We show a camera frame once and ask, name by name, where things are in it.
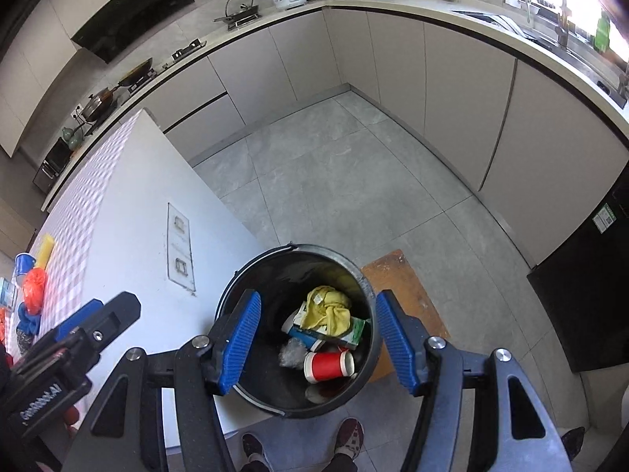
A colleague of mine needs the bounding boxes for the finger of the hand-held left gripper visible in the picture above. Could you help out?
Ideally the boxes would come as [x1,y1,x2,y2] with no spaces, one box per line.
[54,298,105,343]
[74,291,142,356]

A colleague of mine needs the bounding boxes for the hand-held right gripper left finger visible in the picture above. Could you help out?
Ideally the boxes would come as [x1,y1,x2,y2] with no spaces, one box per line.
[60,289,263,472]

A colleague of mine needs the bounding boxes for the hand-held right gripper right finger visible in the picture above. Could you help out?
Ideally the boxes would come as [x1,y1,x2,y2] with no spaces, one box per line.
[375,289,573,472]

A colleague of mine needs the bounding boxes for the green white carton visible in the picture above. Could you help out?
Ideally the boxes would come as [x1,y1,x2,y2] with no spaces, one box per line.
[337,315,372,351]

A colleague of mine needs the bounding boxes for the blue cloth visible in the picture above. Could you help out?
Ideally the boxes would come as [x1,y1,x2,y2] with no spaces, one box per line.
[17,302,44,337]

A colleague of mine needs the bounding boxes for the clear plastic bag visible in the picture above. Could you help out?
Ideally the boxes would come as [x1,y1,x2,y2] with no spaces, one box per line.
[280,339,308,369]

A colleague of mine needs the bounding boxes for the orange mesh bag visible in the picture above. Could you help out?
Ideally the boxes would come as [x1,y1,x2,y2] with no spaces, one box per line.
[20,268,47,316]

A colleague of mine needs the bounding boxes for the blue white paper cup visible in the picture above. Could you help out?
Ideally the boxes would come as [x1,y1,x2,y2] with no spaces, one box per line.
[289,327,327,352]

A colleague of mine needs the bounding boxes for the red paper cup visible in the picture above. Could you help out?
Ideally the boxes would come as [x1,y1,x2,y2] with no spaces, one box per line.
[303,349,355,384]

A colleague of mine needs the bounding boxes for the blue plastic cup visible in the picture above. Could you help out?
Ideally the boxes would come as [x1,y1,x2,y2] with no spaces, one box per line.
[14,253,37,286]

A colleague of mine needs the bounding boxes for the yellow sponge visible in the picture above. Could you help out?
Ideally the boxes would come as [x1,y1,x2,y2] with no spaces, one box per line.
[37,234,56,269]

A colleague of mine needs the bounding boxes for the yellow cloth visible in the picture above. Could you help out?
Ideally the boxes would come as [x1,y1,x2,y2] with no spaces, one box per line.
[301,285,353,336]

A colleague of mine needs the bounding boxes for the black plastic bucket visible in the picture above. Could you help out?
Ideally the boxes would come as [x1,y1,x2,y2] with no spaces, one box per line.
[215,243,386,420]

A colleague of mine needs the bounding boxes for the small wooden stool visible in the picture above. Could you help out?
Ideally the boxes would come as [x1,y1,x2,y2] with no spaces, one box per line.
[361,250,452,384]

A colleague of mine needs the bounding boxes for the white kitchen island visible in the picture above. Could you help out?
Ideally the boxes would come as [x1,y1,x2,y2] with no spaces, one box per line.
[37,108,276,455]

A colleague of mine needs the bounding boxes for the island socket panel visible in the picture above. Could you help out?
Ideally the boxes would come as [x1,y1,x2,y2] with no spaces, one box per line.
[167,203,196,293]

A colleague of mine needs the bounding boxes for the person's right shoe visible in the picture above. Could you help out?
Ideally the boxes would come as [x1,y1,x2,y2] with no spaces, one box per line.
[334,418,365,460]

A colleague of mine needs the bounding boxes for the black microwave oven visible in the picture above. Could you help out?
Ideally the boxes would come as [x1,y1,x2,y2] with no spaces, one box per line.
[33,136,72,192]

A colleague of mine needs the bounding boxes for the green ceramic vase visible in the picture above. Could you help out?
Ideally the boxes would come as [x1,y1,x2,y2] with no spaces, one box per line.
[61,125,84,151]

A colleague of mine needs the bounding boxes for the black dishwasher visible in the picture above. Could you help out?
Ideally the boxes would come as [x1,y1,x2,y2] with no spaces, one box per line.
[527,162,629,373]

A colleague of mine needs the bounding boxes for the steel pot with lid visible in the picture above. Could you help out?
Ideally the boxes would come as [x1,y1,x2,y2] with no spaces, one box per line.
[81,86,121,121]

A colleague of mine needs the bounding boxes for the black wok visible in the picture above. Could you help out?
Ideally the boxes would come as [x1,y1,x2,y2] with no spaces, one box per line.
[118,58,154,87]

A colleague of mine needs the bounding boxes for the beige base cabinets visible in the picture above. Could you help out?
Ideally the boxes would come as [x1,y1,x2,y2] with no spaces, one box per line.
[42,7,629,266]

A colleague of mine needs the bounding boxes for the black gas stove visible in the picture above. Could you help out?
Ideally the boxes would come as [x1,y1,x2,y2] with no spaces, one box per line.
[115,39,207,93]

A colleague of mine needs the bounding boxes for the black range hood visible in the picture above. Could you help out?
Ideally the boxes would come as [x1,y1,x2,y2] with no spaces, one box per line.
[70,0,196,64]

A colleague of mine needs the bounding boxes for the kitchen sink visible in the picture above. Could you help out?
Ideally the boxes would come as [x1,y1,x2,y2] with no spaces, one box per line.
[531,10,629,109]

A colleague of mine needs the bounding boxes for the white kitchen countertop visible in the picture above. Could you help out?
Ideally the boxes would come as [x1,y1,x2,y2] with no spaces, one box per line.
[42,0,629,109]

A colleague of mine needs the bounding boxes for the steel kitchen faucet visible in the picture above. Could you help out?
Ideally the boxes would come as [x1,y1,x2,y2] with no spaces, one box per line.
[555,0,573,47]

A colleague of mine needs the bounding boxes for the green bottle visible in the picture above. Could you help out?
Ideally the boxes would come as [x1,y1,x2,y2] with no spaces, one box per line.
[594,10,612,52]

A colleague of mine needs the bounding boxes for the beige wall cabinets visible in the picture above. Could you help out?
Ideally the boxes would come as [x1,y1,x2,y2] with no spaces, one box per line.
[0,0,82,158]

